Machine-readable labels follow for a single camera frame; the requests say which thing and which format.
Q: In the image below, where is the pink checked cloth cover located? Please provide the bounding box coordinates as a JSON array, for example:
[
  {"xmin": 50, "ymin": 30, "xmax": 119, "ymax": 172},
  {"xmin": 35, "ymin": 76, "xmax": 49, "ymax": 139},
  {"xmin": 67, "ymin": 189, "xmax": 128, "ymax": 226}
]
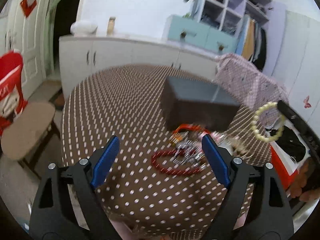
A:
[{"xmin": 214, "ymin": 54, "xmax": 289, "ymax": 112}]

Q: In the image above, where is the white low sideboard cabinet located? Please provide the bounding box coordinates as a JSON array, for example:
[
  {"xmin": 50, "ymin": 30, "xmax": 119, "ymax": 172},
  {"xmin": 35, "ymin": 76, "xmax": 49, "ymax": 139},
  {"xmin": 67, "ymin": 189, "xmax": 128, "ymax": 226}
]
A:
[{"xmin": 59, "ymin": 35, "xmax": 217, "ymax": 98}]

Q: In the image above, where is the grey metal tin box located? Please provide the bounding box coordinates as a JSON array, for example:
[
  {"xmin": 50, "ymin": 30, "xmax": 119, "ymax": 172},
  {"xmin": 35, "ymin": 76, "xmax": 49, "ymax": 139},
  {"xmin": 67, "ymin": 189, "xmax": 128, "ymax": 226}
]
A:
[{"xmin": 160, "ymin": 76, "xmax": 241, "ymax": 132}]

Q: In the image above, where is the round wooden stool seat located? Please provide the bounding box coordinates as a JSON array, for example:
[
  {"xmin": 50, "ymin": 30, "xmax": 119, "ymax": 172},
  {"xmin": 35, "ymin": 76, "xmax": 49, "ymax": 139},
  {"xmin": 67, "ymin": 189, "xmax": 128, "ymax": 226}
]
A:
[{"xmin": 1, "ymin": 101, "xmax": 55, "ymax": 160}]

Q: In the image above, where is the pink butterfly wall sticker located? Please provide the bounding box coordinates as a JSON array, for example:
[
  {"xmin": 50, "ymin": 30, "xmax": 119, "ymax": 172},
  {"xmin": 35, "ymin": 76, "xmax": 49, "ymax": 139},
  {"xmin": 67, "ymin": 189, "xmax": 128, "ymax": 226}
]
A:
[{"xmin": 303, "ymin": 95, "xmax": 312, "ymax": 109}]

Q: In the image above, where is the cream bead bracelet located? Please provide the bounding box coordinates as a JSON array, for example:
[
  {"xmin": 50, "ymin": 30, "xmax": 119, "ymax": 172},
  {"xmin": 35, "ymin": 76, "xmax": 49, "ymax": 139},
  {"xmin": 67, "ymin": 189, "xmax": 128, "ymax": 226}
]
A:
[{"xmin": 250, "ymin": 101, "xmax": 286, "ymax": 143}]

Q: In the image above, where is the turquoise drawer unit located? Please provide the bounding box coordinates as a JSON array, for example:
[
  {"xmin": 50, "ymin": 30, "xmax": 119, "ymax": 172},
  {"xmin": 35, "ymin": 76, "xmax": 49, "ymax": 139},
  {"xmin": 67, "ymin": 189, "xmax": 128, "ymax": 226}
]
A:
[{"xmin": 162, "ymin": 15, "xmax": 237, "ymax": 54}]

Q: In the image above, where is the white pillow bundle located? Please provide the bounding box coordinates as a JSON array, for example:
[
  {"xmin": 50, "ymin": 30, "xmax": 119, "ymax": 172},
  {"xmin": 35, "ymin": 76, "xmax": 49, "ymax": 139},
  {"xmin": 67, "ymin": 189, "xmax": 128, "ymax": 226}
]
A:
[{"xmin": 70, "ymin": 20, "xmax": 98, "ymax": 36}]

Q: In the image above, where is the green door curtain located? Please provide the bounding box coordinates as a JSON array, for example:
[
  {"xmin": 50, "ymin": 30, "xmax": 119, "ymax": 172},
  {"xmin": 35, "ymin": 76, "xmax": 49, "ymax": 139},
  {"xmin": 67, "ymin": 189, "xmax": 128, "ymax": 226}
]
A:
[{"xmin": 40, "ymin": 0, "xmax": 61, "ymax": 77}]

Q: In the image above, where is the red cat chair cover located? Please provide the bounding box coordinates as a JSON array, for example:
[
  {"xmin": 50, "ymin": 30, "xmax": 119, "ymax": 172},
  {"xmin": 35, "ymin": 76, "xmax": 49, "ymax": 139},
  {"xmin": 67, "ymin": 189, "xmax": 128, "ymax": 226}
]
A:
[{"xmin": 0, "ymin": 50, "xmax": 28, "ymax": 135}]

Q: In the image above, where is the white purple shelf unit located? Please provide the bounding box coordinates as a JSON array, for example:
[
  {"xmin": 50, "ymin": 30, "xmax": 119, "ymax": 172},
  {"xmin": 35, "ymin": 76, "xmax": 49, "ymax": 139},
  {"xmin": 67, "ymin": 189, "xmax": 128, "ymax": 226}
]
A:
[{"xmin": 190, "ymin": 0, "xmax": 286, "ymax": 75}]

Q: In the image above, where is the silver chain jewelry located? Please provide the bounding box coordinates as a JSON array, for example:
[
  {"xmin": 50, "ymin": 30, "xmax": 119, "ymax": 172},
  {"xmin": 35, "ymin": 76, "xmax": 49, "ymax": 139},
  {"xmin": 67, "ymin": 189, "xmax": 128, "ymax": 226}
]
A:
[{"xmin": 170, "ymin": 132, "xmax": 248, "ymax": 167}]

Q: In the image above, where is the white panel door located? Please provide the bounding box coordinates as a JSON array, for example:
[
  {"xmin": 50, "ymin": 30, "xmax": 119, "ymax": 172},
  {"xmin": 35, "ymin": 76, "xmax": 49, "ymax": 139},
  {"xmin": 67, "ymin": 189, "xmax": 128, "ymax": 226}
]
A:
[{"xmin": 1, "ymin": 0, "xmax": 61, "ymax": 101}]

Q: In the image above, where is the person's right hand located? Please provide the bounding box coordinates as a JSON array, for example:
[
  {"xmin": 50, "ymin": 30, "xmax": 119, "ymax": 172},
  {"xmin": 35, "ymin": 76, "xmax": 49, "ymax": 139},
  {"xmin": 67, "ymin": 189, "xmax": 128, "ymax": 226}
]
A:
[{"xmin": 289, "ymin": 157, "xmax": 319, "ymax": 202}]

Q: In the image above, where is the hanging clothes row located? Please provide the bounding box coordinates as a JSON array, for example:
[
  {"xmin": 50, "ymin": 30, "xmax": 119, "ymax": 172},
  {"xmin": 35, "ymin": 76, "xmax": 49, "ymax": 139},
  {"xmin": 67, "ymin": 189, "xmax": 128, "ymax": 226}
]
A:
[{"xmin": 235, "ymin": 14, "xmax": 267, "ymax": 72}]

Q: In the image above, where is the dark red bead bracelet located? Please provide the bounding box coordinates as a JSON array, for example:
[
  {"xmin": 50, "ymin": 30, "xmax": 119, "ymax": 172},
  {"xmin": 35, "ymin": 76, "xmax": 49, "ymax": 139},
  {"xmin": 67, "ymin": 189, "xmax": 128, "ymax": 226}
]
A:
[{"xmin": 151, "ymin": 148, "xmax": 207, "ymax": 176}]

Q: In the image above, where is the red diamond door decoration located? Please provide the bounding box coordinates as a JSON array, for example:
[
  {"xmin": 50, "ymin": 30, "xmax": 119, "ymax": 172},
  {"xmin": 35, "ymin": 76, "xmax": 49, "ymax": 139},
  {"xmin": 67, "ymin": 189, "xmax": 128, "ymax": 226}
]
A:
[{"xmin": 20, "ymin": 0, "xmax": 37, "ymax": 18}]

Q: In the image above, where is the red cord jade pendant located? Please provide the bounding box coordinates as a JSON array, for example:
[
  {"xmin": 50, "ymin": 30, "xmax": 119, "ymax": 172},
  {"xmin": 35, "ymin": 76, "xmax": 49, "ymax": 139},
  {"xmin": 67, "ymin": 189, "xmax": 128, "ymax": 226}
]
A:
[{"xmin": 170, "ymin": 124, "xmax": 210, "ymax": 143}]

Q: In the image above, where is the brown polka dot tablecloth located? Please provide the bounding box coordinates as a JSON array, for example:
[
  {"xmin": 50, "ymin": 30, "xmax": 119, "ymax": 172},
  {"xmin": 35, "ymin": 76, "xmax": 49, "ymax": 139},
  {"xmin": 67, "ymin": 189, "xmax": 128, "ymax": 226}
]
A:
[{"xmin": 61, "ymin": 63, "xmax": 273, "ymax": 240}]

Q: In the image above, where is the beige bottle with lid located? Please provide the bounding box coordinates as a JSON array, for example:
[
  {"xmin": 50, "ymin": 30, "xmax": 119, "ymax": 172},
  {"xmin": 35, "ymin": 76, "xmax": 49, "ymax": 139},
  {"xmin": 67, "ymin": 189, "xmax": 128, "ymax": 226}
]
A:
[{"xmin": 106, "ymin": 17, "xmax": 116, "ymax": 36}]

